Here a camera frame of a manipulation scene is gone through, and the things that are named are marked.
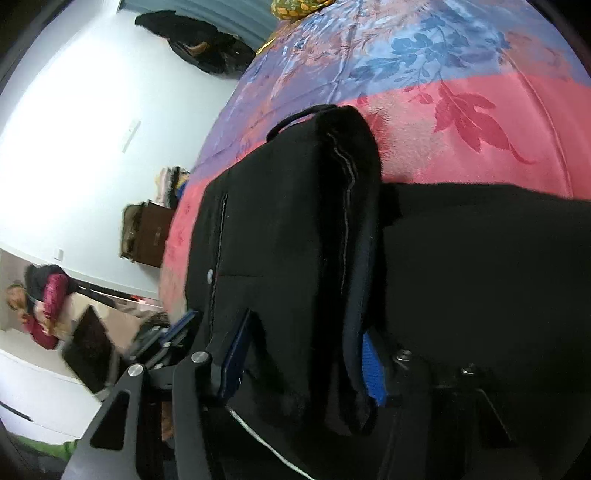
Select black pants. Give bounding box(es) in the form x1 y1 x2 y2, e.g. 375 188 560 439
185 105 590 479

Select brown wooden cabinet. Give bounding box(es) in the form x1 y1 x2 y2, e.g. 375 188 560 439
119 201 174 268

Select person in magenta jacket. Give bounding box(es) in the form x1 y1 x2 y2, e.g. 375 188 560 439
5 264 79 350

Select pile of clothes at left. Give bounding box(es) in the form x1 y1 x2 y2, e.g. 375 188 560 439
152 166 190 210

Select colourful striped floral bedspread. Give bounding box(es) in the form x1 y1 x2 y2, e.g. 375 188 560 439
159 1 590 314

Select blue-grey curtain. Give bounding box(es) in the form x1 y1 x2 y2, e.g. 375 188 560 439
119 0 280 50

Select white wall switch plate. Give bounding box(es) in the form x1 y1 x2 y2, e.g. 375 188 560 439
121 120 141 153

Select black clothes hanging on wall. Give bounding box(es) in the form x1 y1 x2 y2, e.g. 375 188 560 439
134 10 256 78

